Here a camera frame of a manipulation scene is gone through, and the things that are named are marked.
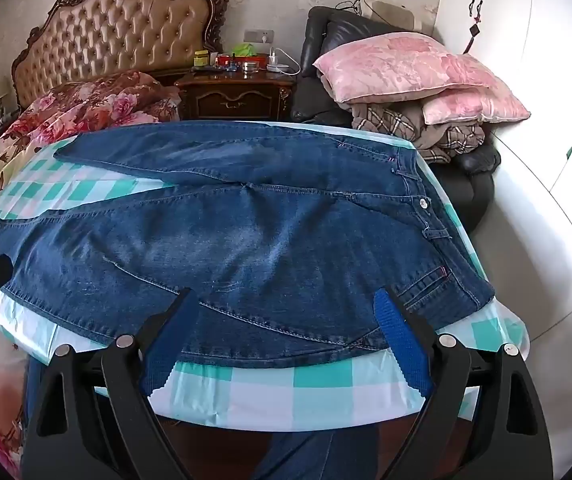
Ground beige flat pad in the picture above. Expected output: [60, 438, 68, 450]
[361, 0, 424, 31]

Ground brown plaid blanket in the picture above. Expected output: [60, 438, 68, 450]
[348, 102, 487, 163]

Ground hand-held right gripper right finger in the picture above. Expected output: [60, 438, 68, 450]
[373, 285, 554, 480]

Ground green white checked tablecloth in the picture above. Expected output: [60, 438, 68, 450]
[0, 120, 532, 433]

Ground black leather armchair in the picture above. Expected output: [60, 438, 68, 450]
[291, 6, 502, 233]

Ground red floral blanket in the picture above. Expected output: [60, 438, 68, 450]
[3, 71, 182, 136]

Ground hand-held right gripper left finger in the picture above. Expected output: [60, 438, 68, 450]
[20, 287, 202, 480]

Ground blue denim pants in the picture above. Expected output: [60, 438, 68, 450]
[0, 120, 497, 371]

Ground white cable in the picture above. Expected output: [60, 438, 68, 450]
[271, 50, 301, 77]

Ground small pink pillow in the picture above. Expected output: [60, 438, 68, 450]
[421, 85, 532, 126]

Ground white wardrobe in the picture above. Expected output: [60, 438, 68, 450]
[436, 0, 572, 221]

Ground large pink pillow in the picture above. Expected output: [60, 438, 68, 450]
[312, 32, 512, 106]

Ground red hanging ornament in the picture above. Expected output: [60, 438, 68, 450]
[462, 21, 483, 55]

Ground dark wooden nightstand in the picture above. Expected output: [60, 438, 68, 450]
[158, 67, 299, 123]

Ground tufted leather carved headboard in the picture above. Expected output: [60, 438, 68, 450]
[11, 0, 229, 111]

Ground person's leg in jeans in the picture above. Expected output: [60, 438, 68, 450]
[253, 427, 382, 480]

